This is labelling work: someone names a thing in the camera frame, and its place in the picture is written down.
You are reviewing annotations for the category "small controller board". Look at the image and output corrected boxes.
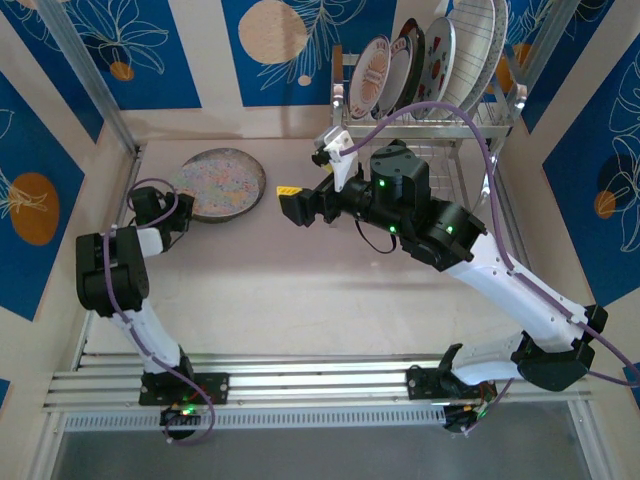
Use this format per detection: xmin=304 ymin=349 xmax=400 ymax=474
xmin=158 ymin=403 xmax=204 ymax=441
xmin=442 ymin=399 xmax=496 ymax=439

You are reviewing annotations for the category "white blue grid plate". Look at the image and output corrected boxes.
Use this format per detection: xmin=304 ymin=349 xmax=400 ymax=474
xmin=429 ymin=0 xmax=499 ymax=120

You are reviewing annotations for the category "thin black cable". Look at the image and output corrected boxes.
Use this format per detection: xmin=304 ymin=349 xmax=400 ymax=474
xmin=355 ymin=219 xmax=400 ymax=255

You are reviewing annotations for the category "white strawberry print plate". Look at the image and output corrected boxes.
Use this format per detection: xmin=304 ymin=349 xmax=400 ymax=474
xmin=410 ymin=17 xmax=459 ymax=121

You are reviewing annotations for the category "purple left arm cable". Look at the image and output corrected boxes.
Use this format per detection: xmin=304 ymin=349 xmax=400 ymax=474
xmin=102 ymin=178 xmax=217 ymax=446

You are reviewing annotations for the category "orange sunburst plate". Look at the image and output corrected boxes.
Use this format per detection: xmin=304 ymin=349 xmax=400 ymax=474
xmin=348 ymin=33 xmax=393 ymax=120

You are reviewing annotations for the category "black plate red rim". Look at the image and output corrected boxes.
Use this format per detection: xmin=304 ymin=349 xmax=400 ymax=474
xmin=389 ymin=17 xmax=427 ymax=119

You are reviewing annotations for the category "multicolour speckled plate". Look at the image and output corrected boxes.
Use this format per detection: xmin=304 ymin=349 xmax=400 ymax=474
xmin=180 ymin=147 xmax=265 ymax=214

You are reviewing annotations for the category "steel two-tier dish rack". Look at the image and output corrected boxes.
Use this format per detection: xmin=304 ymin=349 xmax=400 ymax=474
xmin=327 ymin=43 xmax=529 ymax=230

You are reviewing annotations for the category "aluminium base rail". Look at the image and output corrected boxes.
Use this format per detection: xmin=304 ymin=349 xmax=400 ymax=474
xmin=44 ymin=352 xmax=596 ymax=416

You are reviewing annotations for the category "white plate red lettered rim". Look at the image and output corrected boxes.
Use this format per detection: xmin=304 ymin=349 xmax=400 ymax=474
xmin=372 ymin=33 xmax=416 ymax=120

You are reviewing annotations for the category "white slotted cable duct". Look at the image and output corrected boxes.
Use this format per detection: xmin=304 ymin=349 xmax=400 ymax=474
xmin=63 ymin=407 xmax=447 ymax=432

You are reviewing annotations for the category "aluminium side rail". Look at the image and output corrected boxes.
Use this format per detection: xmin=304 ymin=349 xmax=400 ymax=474
xmin=492 ymin=149 xmax=534 ymax=274
xmin=73 ymin=142 xmax=147 ymax=371

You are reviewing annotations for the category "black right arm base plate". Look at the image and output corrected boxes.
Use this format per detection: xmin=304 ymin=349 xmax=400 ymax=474
xmin=405 ymin=364 xmax=449 ymax=401

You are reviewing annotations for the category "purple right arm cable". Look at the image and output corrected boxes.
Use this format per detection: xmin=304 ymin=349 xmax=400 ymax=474
xmin=342 ymin=101 xmax=640 ymax=439

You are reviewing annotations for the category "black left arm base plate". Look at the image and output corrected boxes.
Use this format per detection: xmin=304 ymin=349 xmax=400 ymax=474
xmin=138 ymin=372 xmax=231 ymax=407

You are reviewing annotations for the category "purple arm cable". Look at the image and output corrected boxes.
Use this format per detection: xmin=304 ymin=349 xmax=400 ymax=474
xmin=342 ymin=101 xmax=640 ymax=439
xmin=102 ymin=178 xmax=217 ymax=446

